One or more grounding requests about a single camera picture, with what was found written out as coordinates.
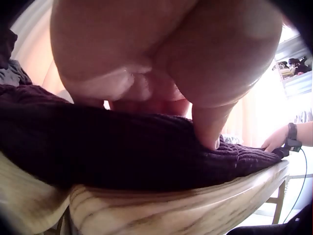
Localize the black wrist band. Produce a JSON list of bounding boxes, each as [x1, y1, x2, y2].
[[284, 122, 302, 153]]

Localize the person's right hand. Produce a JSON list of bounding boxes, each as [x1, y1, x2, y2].
[[261, 124, 291, 153]]

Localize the person's left hand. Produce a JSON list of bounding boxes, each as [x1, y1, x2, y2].
[[50, 0, 284, 150]]

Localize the person's legs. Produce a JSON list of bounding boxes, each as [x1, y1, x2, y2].
[[229, 215, 313, 235]]

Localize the person's left fingers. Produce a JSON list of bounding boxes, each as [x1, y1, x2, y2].
[[108, 71, 191, 118]]

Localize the dark purple knitted sweater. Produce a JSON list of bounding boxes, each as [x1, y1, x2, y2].
[[0, 84, 290, 191]]

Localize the white shelf with goods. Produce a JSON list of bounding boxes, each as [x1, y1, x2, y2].
[[272, 32, 313, 98]]

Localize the person's left thumb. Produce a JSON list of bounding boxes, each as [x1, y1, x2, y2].
[[191, 97, 236, 150]]

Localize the grey patterned cloth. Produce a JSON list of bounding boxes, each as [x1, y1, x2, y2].
[[221, 134, 242, 145]]

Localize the person's right fingers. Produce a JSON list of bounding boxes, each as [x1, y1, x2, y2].
[[261, 142, 279, 153]]

